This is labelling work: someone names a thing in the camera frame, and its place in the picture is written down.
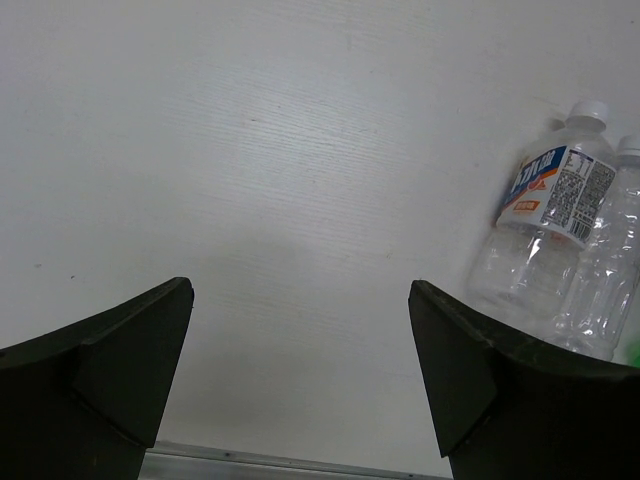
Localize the green plastic bottle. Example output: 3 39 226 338
625 343 640 368

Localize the clear bottle with label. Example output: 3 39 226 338
467 100 617 338

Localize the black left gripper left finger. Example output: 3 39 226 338
1 277 195 479

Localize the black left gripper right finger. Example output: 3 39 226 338
408 280 639 479

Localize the clear plastic bottle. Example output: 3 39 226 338
543 134 639 361

